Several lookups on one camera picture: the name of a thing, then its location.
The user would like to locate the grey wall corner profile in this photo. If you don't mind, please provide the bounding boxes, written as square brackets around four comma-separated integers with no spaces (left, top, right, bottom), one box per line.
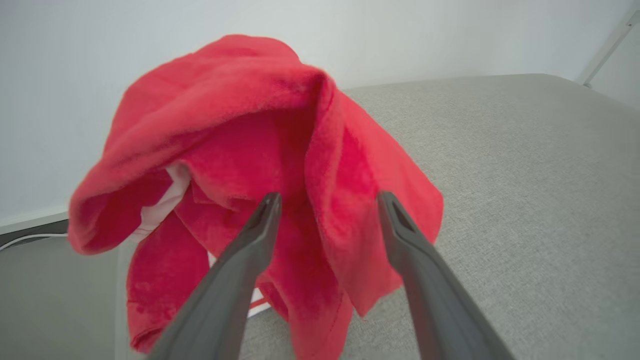
[575,5,640,89]

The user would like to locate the thin white floor cable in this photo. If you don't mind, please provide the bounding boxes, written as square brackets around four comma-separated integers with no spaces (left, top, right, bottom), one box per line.
[0,232,69,252]

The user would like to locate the red and white garment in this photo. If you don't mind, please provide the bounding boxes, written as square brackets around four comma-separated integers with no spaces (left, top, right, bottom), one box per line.
[67,34,445,360]

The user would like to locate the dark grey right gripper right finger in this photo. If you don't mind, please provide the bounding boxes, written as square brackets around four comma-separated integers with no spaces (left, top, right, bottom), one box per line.
[376,190,517,360]

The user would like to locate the dark wall baseboard strip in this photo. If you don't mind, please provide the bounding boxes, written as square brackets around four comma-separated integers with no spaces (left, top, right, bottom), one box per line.
[0,212,69,249]

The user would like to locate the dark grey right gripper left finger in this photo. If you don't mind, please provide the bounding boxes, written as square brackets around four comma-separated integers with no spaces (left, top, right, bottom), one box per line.
[147,192,283,360]

